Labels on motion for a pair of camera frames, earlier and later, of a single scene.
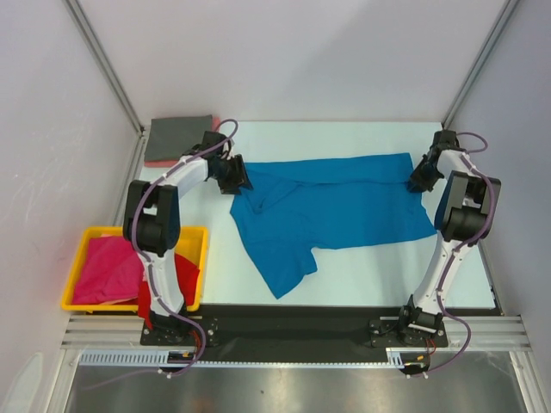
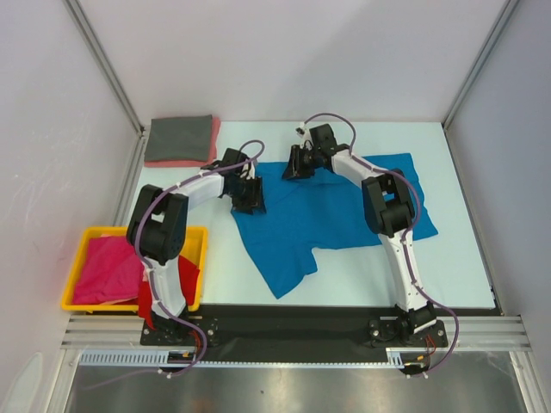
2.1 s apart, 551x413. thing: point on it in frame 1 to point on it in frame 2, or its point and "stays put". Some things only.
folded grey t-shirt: [169, 138] stays put
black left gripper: [239, 178] to [254, 200]
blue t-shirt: [294, 206] stays put
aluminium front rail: [125, 332] stays put
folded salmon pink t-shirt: [175, 163] stays put
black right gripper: [421, 184] to [294, 169]
